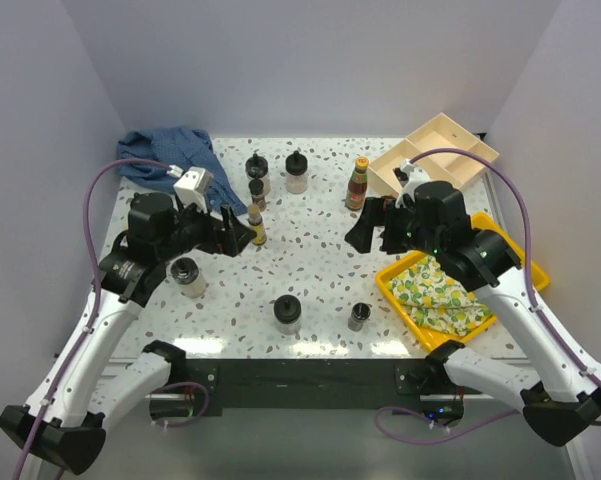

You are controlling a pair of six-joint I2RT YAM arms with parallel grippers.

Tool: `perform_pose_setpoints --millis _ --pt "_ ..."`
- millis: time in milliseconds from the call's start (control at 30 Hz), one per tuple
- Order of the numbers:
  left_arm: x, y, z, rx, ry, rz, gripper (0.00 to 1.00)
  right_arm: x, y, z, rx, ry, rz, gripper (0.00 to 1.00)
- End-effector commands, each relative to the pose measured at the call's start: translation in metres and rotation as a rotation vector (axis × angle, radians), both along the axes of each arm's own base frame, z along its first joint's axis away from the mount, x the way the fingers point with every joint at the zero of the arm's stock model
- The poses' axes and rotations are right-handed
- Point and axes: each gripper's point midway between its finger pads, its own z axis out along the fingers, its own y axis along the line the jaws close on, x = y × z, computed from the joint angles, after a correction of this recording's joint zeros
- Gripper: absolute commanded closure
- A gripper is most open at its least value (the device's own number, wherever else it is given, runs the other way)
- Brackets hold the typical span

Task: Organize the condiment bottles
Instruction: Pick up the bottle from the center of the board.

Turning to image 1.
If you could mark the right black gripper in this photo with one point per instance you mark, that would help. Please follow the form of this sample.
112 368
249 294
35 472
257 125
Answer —
377 211

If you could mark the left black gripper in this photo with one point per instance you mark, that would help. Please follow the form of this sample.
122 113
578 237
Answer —
221 234

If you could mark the red cap sauce bottle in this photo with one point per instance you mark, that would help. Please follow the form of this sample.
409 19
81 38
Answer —
357 185

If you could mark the yellow oil bottle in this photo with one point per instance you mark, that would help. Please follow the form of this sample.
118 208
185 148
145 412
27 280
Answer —
257 225

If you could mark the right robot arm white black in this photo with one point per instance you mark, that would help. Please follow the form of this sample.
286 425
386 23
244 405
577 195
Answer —
561 396

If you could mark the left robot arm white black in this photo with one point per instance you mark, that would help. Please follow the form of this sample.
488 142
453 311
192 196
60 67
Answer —
66 420

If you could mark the black cap spice shaker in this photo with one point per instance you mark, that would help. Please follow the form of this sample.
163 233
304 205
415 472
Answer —
258 197

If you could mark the taped lid glass jar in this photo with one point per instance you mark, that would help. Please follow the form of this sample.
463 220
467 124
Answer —
256 167

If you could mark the left front glass jar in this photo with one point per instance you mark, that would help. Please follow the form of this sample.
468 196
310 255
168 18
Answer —
189 277

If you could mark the blue checkered shirt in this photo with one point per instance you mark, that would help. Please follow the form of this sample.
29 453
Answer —
184 147

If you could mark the back right glass jar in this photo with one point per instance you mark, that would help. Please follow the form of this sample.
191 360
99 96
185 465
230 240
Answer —
296 173

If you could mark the lemon print cloth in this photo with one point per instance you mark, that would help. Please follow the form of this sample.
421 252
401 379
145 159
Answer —
436 301

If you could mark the beige divided wooden tray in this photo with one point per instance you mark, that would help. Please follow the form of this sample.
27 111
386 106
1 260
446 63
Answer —
439 132

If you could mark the small front spice jar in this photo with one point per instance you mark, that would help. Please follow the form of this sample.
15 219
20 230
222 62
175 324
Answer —
360 314

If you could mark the front centre glass jar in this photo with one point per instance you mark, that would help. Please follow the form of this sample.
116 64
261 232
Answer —
287 313

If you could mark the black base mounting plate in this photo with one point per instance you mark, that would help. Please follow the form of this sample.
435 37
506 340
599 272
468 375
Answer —
210 386

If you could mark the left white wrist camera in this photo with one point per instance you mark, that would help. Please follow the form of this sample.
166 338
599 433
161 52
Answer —
191 186

